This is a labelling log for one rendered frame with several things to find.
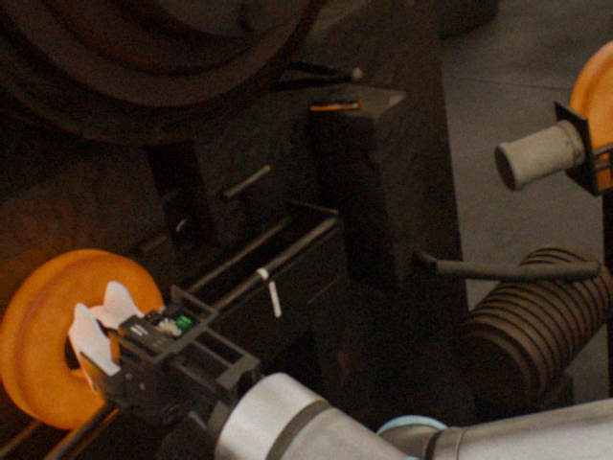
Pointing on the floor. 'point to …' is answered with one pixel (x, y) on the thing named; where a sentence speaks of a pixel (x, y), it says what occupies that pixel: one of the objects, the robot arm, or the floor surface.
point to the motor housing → (530, 337)
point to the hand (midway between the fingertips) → (80, 320)
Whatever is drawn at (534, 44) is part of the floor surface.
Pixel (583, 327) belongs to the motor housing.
